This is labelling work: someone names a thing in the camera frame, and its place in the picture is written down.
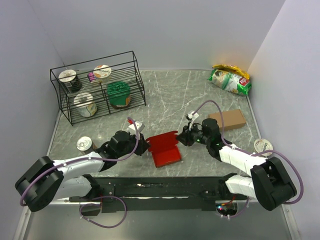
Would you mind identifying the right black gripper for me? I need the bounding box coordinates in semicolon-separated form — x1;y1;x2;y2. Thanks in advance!
175;121;210;147

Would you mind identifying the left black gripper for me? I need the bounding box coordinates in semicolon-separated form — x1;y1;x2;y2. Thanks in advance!
116;131;151;158

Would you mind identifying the red paper box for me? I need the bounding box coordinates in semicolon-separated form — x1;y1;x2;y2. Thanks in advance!
146;130;182;168

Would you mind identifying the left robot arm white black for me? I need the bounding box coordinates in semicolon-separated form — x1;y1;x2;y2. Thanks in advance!
14;130;150;212

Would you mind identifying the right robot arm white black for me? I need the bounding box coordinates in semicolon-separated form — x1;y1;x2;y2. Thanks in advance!
176;118;297;211

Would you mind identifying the brown cardboard box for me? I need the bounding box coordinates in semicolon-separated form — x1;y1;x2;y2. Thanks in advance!
208;109;247;131

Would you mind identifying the green lidded jar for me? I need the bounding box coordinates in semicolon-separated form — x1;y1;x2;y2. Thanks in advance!
106;81;131;109

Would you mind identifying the metal tin can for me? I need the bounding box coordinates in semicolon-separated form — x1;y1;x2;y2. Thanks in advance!
76;136;97;155

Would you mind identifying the green chips bag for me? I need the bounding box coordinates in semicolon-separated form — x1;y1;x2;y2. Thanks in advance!
208;68;252;96

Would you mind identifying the white cup lower shelf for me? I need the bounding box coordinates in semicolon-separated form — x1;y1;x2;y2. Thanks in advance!
73;92;97;118

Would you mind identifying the yellow chips bag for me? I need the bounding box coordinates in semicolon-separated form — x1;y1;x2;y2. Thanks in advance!
212;64;250;80

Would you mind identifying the white yogurt cup orange label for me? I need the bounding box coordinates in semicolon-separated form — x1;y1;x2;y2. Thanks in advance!
93;64;112;83

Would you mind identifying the small purple white cup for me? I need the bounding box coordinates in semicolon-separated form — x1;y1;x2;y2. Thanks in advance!
87;72;97;82

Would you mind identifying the foil lid dark cup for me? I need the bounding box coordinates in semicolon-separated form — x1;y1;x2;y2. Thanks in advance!
58;69;82;93

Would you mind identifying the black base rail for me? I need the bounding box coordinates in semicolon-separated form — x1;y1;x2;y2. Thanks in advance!
69;176;247;213

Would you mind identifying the black wire rack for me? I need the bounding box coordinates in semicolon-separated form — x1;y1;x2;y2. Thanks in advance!
50;50;147;125

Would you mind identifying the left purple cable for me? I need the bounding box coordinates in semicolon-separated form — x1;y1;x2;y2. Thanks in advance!
19;116;140;228

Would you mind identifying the purple cable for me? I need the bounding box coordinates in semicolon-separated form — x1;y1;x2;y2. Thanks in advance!
19;116;140;228
192;100;304;219

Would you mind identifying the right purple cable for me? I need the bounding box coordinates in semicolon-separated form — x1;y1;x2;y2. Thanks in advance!
192;100;304;219

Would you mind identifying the aluminium frame rail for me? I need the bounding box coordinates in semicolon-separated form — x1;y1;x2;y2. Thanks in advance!
13;159;302;240

